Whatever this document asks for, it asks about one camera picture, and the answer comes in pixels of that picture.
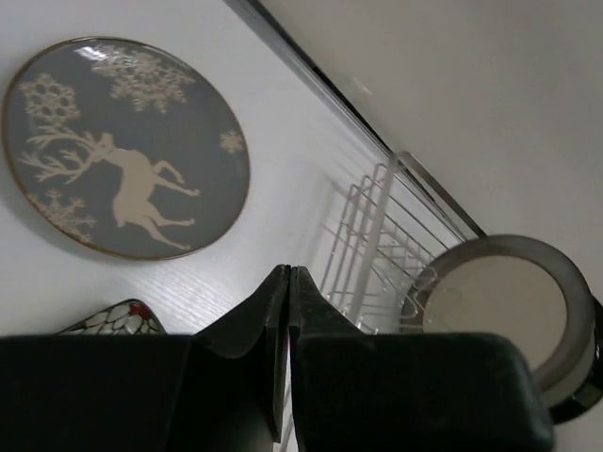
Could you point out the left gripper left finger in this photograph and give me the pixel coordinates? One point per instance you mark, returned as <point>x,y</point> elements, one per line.
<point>221,389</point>

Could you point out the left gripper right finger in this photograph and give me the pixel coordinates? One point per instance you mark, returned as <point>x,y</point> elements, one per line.
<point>353,391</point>

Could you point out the black floral square plate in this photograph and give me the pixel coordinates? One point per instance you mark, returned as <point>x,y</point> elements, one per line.
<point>128,317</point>

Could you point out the cream plate brown rim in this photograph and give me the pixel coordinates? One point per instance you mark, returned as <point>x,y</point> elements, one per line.
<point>517,287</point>

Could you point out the round plate patterned dark rim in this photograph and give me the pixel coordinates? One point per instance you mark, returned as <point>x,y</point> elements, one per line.
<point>589,393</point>

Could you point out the grey reindeer round plate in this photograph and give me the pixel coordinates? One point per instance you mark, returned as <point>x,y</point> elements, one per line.
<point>125,148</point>

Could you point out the wire dish rack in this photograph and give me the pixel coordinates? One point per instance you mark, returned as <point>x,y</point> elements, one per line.
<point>396,220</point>

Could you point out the aluminium table edge rail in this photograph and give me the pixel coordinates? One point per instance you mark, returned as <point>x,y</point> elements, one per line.
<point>267,28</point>

